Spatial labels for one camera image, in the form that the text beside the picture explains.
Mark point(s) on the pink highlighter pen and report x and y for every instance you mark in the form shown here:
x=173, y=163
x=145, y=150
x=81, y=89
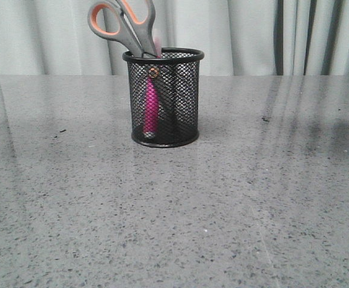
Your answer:
x=151, y=105

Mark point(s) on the grey orange scissors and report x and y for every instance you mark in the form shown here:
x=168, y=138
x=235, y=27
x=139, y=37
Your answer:
x=136, y=35

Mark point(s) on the black mesh pen bin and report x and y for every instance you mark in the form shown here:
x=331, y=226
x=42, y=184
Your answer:
x=178, y=85

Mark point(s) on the grey curtain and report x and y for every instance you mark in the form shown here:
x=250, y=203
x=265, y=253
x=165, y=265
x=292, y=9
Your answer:
x=254, y=38

